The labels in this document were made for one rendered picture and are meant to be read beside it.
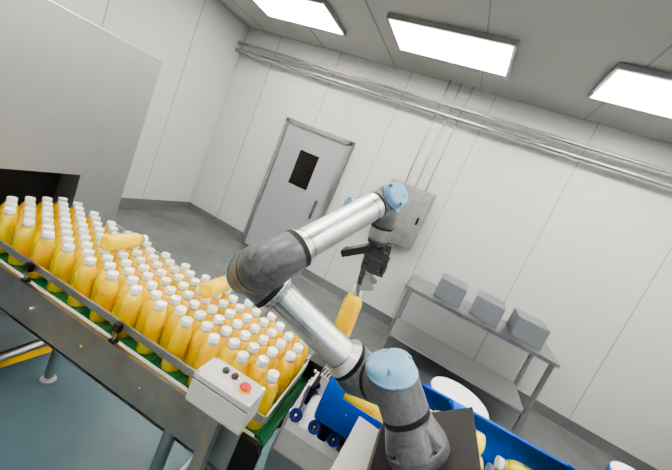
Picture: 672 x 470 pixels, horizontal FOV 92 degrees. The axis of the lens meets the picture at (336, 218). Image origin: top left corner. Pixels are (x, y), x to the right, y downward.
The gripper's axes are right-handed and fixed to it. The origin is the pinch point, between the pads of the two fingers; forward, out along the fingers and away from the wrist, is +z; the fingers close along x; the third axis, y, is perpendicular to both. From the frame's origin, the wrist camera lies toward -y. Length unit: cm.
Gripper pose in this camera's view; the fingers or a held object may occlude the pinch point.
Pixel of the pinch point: (358, 289)
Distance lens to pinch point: 118.4
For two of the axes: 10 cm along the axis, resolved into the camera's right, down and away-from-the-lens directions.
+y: 9.3, 2.9, -2.4
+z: -2.3, 9.4, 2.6
